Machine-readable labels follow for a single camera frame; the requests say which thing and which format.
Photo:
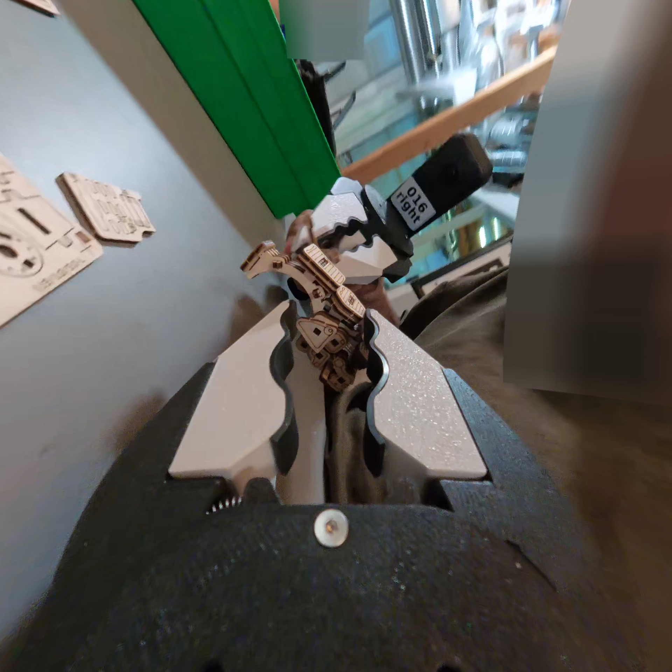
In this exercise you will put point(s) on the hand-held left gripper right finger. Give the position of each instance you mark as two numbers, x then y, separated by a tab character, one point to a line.
425	420

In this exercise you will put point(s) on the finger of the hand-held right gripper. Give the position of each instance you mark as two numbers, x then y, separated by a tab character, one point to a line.
338	210
370	260

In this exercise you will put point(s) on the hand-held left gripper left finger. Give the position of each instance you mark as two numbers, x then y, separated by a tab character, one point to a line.
231	409

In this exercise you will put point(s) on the assembled wooden model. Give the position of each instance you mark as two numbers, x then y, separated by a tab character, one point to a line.
315	330

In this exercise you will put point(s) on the person's right hand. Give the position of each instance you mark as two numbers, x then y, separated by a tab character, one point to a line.
375	296

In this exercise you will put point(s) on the framed black white sign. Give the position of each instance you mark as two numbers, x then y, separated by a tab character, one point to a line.
462	270

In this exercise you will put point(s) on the person's olive brown clothing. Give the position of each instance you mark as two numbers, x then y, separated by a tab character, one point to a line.
462	341

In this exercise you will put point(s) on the wooden beam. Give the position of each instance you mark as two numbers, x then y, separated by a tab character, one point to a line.
446	120

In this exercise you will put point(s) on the green plastic box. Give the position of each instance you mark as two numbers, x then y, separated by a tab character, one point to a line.
252	105

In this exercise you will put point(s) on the wooden puzzle sheet large gears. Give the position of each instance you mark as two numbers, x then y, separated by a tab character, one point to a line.
63	262

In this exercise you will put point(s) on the small wooden tread sheet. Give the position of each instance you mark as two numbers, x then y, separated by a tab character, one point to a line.
78	191

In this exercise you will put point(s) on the silver ventilation duct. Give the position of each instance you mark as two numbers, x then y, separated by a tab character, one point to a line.
420	42

